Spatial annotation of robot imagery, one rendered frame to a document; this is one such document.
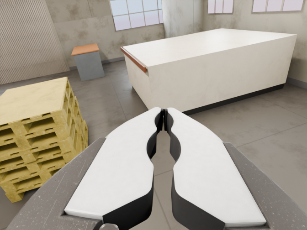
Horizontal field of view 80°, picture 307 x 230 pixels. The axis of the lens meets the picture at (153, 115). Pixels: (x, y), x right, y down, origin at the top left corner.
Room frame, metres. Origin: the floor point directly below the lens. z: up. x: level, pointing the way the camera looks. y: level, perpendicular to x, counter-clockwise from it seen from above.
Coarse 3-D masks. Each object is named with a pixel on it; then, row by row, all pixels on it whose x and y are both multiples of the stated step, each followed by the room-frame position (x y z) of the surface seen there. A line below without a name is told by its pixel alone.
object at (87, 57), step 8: (80, 48) 6.35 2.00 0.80; (88, 48) 6.10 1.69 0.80; (96, 48) 5.86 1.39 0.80; (80, 56) 5.53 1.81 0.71; (88, 56) 5.58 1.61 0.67; (96, 56) 5.63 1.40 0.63; (80, 64) 5.51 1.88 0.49; (88, 64) 5.56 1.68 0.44; (96, 64) 5.62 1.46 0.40; (80, 72) 5.50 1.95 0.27; (88, 72) 5.55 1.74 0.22; (96, 72) 5.60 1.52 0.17
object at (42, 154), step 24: (0, 96) 2.30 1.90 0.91; (24, 96) 2.17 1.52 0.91; (48, 96) 2.04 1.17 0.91; (72, 96) 2.64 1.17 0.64; (0, 120) 1.58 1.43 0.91; (24, 120) 1.56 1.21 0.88; (48, 120) 1.73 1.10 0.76; (72, 120) 2.08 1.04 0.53; (0, 144) 1.46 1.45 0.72; (24, 144) 1.50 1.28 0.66; (48, 144) 1.52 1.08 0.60; (72, 144) 1.63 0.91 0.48; (0, 168) 1.44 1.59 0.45; (24, 168) 1.56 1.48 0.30; (48, 168) 1.54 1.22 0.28; (24, 192) 1.50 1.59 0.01
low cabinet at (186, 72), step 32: (224, 32) 4.37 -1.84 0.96; (256, 32) 3.82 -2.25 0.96; (128, 64) 4.10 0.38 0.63; (160, 64) 2.55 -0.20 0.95; (192, 64) 2.67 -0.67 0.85; (224, 64) 2.80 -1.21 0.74; (256, 64) 2.95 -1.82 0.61; (288, 64) 3.13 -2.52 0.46; (160, 96) 2.54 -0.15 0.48; (192, 96) 2.67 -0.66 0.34; (224, 96) 2.81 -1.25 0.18
